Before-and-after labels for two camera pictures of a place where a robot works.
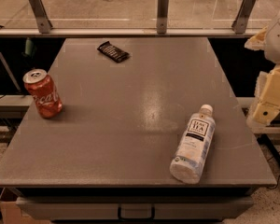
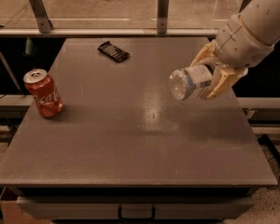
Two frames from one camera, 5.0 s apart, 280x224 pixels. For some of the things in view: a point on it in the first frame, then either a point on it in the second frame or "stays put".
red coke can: x=44 y=91 stays put
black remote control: x=113 y=52 stays put
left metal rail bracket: x=44 y=24 stays put
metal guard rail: x=161 y=32 stays put
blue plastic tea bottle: x=191 y=155 → x=189 y=82
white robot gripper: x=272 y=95 → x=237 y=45
